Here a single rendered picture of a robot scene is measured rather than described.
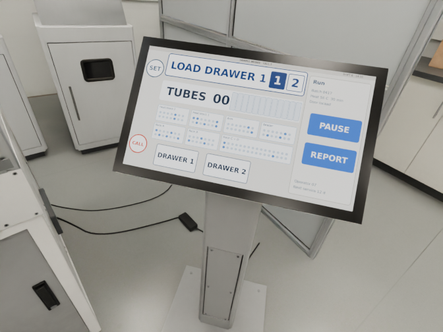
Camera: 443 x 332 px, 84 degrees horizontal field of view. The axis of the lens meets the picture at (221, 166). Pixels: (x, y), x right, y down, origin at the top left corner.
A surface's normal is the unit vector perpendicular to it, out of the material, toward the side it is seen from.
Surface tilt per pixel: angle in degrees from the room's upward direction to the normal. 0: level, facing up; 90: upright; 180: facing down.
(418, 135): 90
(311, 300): 0
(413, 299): 0
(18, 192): 90
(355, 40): 90
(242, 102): 50
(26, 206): 90
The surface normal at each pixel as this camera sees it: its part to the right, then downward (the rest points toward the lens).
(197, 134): -0.12, -0.08
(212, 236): -0.22, 0.57
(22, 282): 0.65, 0.49
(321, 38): -0.81, 0.29
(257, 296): 0.16, -0.78
